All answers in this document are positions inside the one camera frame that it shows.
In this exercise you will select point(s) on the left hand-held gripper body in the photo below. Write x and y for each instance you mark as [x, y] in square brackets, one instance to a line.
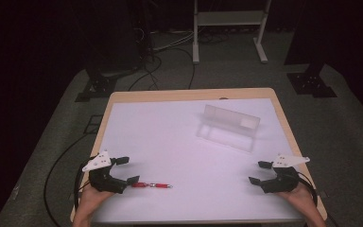
[102, 179]

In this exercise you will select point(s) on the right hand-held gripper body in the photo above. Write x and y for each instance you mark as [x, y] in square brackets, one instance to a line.
[282, 181]

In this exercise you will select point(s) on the red pen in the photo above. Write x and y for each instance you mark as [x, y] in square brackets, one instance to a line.
[151, 185]

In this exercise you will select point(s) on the person's left hand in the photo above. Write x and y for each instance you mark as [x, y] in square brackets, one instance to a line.
[93, 201]

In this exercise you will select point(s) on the person's right hand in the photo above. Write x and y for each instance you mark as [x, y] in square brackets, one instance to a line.
[302, 200]

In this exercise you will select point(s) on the clear plastic pencil case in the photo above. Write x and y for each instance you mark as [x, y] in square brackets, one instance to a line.
[230, 127]

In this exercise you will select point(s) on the white table mat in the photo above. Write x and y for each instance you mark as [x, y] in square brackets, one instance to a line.
[182, 157]

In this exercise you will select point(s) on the black stand base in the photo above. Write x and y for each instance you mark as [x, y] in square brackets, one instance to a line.
[97, 86]
[312, 83]

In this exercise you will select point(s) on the wooden table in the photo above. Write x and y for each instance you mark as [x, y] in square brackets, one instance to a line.
[189, 94]

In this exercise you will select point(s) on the white metal stand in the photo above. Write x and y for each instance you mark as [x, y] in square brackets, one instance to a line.
[230, 17]

